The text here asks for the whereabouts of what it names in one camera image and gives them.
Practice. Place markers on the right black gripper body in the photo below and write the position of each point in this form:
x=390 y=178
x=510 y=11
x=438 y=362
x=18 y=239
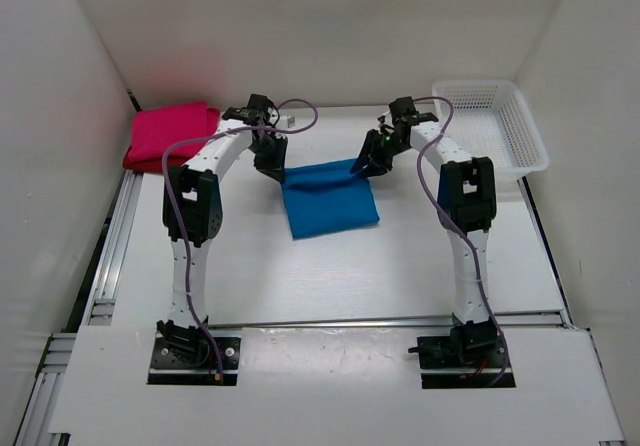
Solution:
x=387 y=148

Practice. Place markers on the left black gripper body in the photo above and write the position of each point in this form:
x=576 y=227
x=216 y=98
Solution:
x=268 y=153

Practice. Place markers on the dark red t shirt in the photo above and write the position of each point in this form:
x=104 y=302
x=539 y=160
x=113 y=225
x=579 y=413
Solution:
x=145 y=161

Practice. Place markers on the blue t shirt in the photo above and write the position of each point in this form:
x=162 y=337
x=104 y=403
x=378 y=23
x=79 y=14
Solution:
x=327 y=198

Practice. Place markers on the pink t shirt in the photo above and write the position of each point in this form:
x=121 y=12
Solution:
x=170 y=131

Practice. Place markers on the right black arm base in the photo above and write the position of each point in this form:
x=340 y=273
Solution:
x=472 y=356

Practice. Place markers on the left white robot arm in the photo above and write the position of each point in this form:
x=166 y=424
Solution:
x=193 y=215

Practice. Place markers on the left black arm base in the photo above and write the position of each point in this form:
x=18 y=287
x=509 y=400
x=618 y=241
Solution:
x=185 y=357

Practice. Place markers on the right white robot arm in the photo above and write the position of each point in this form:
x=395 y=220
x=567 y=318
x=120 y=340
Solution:
x=462 y=189

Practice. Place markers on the white plastic basket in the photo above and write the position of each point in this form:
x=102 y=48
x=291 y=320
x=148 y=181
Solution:
x=491 y=118

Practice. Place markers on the aluminium frame rail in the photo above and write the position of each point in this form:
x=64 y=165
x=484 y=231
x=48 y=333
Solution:
x=94 y=306

